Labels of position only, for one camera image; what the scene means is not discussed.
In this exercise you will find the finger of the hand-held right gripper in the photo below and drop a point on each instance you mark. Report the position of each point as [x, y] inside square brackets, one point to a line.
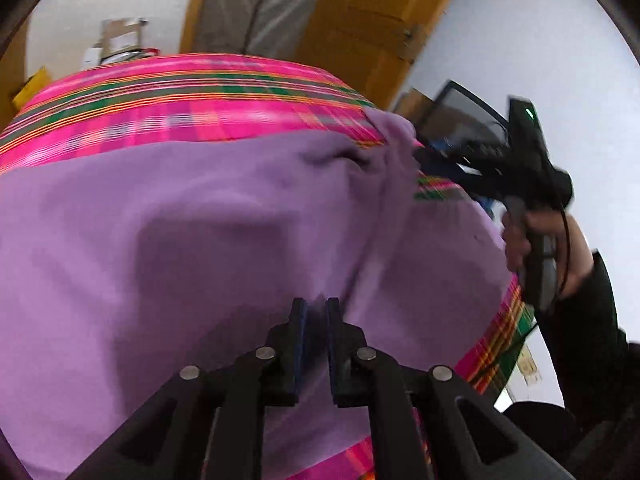
[442, 162]

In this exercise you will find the translucent plastic door curtain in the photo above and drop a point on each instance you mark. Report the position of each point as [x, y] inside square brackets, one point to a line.
[250, 5]

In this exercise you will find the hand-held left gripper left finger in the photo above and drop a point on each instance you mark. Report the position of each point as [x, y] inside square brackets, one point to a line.
[300, 355]

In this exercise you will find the cardboard box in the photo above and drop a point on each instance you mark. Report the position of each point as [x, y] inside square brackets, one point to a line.
[122, 35]

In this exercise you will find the black mesh office chair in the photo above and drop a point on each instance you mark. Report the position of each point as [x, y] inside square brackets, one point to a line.
[465, 115]

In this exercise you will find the wooden door frame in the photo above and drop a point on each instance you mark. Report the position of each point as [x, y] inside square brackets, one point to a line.
[192, 20]

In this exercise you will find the pink plaid blanket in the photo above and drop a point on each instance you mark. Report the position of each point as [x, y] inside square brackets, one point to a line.
[200, 100]

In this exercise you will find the wooden wardrobe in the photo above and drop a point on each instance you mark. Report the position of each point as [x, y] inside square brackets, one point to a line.
[7, 105]

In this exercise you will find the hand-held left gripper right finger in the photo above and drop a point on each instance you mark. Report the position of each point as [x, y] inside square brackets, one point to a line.
[334, 360]

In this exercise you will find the purple fleece pants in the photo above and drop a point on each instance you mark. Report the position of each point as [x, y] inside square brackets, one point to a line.
[175, 240]

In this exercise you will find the yellow box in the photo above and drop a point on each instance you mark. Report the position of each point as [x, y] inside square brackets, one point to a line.
[32, 87]

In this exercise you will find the person's right hand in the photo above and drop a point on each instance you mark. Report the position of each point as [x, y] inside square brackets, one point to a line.
[515, 245]

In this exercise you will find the red item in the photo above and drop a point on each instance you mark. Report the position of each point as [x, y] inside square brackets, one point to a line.
[149, 52]

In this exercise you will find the person's right forearm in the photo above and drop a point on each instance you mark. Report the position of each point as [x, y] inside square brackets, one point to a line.
[590, 340]

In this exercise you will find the wooden door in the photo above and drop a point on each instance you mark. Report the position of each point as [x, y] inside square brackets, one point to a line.
[360, 20]

